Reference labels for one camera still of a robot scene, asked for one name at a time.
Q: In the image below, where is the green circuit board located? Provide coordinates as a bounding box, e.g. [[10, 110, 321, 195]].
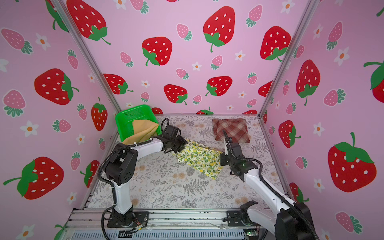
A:
[[244, 230, 259, 240]]

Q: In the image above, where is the red plaid skirt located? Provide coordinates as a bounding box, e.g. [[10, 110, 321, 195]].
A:
[[212, 118, 251, 143]]

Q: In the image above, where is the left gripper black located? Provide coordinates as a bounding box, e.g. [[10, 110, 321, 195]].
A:
[[170, 134, 189, 153]]

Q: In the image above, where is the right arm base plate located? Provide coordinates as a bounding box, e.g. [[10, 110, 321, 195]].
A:
[[222, 210, 261, 227]]

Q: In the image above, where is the aluminium mounting rail frame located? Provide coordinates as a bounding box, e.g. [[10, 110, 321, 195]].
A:
[[55, 209, 276, 240]]

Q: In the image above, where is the aluminium corner post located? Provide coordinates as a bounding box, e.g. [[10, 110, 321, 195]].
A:
[[258, 0, 320, 119], [52, 1, 122, 112]]

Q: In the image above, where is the right aluminium corner post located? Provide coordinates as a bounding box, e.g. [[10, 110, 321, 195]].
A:
[[258, 0, 320, 119]]

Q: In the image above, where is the yellow lemon print skirt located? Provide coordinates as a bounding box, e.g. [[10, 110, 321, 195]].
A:
[[172, 140, 223, 180]]

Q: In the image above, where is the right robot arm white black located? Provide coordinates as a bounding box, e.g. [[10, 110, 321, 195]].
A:
[[220, 131, 319, 240]]

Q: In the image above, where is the green plastic basket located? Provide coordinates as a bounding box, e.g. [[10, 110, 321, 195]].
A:
[[115, 105, 158, 141]]

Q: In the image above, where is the left aluminium corner post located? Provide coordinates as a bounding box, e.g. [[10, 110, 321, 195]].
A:
[[52, 1, 122, 112]]

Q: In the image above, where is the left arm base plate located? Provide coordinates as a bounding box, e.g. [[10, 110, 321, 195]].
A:
[[107, 211, 150, 229]]

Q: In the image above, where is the tan cloth in basket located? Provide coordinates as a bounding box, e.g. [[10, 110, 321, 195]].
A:
[[122, 120, 159, 145]]

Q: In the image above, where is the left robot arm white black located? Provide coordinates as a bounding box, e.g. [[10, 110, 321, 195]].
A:
[[97, 118, 188, 230]]

